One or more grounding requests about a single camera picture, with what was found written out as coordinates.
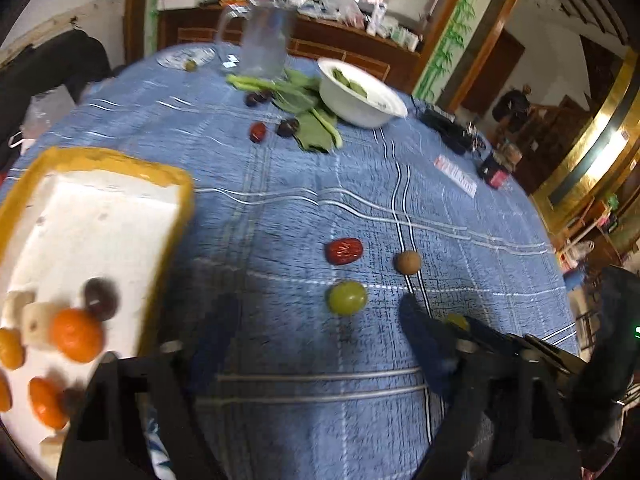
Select clear glass pitcher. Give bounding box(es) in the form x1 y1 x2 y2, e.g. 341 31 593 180
216 0 288 78

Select green leaf pieces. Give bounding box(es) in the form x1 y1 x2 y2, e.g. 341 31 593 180
331 67 368 98

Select white carton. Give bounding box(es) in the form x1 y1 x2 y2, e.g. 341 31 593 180
369 2 388 36

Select white bowl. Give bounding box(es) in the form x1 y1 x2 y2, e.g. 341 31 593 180
317 57 409 129

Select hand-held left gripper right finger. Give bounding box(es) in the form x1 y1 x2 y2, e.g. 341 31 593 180
398 292 583 480

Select blue plaid tablecloth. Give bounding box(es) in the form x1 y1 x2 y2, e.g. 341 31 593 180
0 42 581 480

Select black leather sofa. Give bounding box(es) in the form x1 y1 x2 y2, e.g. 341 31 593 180
0 30 113 161

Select brown longan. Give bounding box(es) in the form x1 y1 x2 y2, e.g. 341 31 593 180
394 250 422 276

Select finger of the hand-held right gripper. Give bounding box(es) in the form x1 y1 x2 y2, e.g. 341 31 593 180
462 316 583 376

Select red white paper card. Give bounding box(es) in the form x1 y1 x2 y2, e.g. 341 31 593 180
433 155 477 196

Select black red box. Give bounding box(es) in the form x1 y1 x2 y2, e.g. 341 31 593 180
477 149 512 190

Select black electronic device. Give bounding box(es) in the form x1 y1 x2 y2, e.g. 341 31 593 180
419 106 487 156

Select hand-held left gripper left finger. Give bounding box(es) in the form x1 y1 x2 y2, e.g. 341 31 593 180
56 290 241 480

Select patterned white plate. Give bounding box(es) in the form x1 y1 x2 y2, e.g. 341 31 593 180
156 46 218 68

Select green leafy vegetable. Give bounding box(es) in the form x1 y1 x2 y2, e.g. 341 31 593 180
226 69 343 154

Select wooden sideboard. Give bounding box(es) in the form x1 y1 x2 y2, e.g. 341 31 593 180
157 0 421 96

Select white plastic bag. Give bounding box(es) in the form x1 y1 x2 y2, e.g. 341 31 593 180
7 87 78 153

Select white foam tray yellow tape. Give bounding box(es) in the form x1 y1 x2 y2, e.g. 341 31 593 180
0 146 195 480

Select wooden framed bamboo mirror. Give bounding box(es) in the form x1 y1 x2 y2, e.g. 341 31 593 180
125 0 536 108

